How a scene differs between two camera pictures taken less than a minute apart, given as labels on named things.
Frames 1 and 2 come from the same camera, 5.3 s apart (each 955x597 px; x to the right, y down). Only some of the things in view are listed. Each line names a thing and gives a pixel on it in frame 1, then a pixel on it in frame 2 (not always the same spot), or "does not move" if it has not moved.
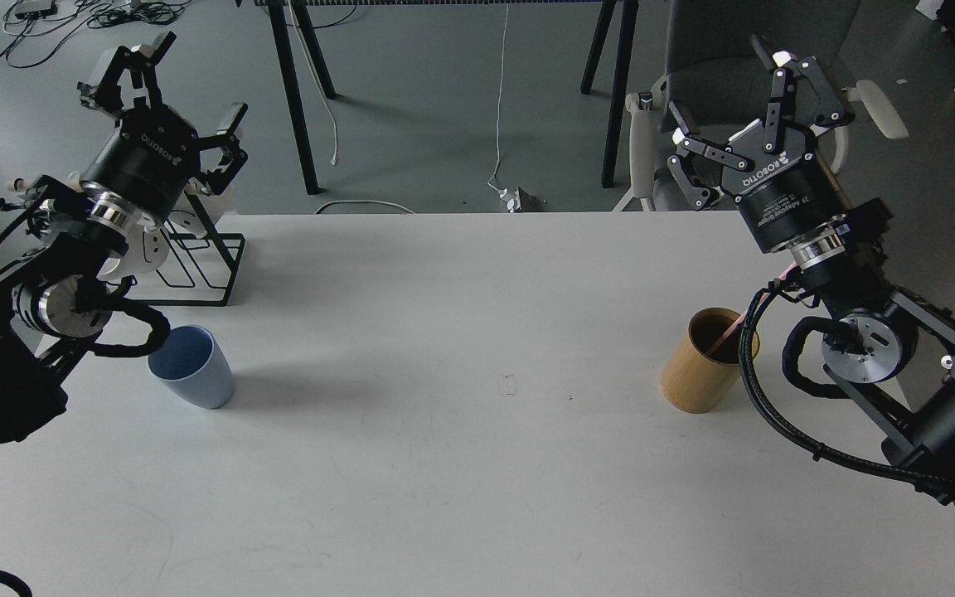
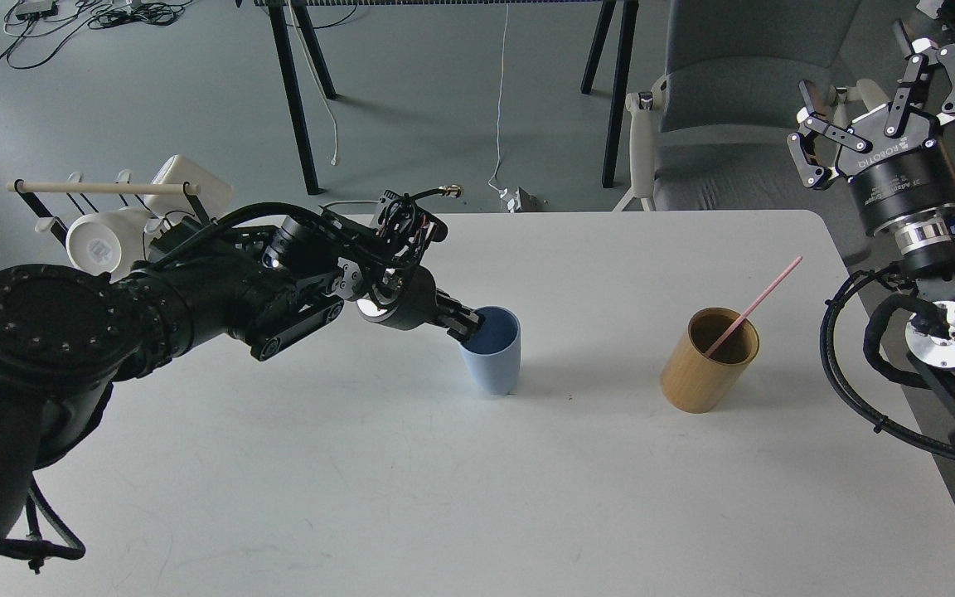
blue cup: x=192 y=364 → x=492 y=356
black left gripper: x=146 y=161 → x=408 y=298
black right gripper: x=785 y=196 → x=902 y=170
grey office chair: x=714 y=72 does not move
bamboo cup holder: x=695 y=382 does not move
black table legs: x=309 y=169 does not move
